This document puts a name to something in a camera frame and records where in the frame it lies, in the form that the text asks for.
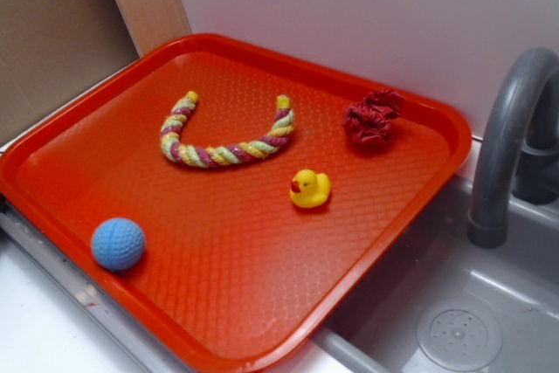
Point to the yellow rubber duck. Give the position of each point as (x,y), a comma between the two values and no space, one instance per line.
(309,189)

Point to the orange plastic tray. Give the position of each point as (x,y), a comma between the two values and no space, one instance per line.
(234,276)

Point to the crumpled red cloth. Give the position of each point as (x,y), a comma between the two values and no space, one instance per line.
(367,122)

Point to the blue dimpled ball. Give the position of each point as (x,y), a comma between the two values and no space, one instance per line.
(118,244)

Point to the grey plastic sink basin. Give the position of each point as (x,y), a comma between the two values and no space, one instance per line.
(434,302)

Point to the grey plastic faucet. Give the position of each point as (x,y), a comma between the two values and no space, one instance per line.
(519,152)

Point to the twisted multicolour rope toy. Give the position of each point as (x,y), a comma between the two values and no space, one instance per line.
(185,155)

